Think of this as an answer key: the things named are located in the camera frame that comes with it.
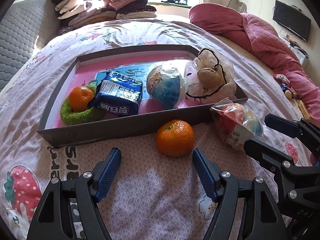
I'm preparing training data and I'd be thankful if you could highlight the blue egg toy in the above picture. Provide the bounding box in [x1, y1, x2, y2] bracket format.
[146, 65, 187, 110]

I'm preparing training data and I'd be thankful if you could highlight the pink quilted blanket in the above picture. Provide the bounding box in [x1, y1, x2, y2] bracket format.
[189, 3, 320, 126]

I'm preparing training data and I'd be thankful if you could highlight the small colourful doll toy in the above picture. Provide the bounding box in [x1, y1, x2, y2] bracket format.
[273, 74, 298, 100]

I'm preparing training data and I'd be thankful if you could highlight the pink children's book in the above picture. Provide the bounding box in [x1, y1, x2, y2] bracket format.
[51, 53, 201, 129]

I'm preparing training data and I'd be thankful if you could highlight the white drawer cabinet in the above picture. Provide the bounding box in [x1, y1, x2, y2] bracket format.
[284, 37, 309, 69]

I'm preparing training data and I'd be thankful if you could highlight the white plush pouch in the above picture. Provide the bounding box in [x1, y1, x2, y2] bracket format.
[184, 48, 236, 104]

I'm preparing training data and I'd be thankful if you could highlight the dark cardboard box tray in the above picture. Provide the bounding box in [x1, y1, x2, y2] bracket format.
[36, 44, 249, 149]

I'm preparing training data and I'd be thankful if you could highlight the orange mandarin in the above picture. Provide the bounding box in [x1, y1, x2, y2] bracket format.
[155, 120, 195, 158]
[68, 86, 94, 112]

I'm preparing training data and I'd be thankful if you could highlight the green fuzzy ring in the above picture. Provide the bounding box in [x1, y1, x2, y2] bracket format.
[60, 84, 106, 126]

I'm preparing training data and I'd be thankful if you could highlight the grey quilted headboard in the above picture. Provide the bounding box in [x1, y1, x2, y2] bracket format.
[1, 0, 60, 89]

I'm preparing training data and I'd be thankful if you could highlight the black flat television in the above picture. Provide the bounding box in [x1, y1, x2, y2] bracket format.
[273, 0, 311, 42]

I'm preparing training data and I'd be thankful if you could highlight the pile of folded clothes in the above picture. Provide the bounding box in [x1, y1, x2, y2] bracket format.
[52, 0, 157, 30]

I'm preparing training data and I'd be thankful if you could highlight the strawberry print quilt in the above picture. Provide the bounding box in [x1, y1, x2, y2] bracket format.
[1, 19, 300, 239]

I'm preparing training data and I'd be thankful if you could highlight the blue snack packet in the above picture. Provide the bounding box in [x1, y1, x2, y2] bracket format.
[88, 70, 143, 116]

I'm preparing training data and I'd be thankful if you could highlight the red white egg toy wrapper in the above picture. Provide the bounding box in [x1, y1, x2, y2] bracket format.
[210, 98, 264, 151]

